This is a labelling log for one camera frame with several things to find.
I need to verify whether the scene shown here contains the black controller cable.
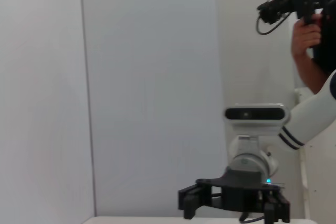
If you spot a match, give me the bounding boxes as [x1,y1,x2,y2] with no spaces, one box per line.
[256,0,292,36]

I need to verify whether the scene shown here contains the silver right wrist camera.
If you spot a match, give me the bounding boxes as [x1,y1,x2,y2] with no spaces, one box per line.
[224,103,291,156]

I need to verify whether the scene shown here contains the operator hand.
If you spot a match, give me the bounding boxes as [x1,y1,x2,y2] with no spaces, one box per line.
[291,18,323,57]

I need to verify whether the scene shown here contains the white robot stand column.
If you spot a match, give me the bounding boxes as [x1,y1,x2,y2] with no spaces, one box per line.
[293,87,336,221]

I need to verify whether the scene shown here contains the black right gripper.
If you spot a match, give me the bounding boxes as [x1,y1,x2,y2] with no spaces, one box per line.
[178,168,291,224]

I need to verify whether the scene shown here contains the operator forearm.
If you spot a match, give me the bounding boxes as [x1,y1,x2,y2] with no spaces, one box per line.
[293,48,332,95]

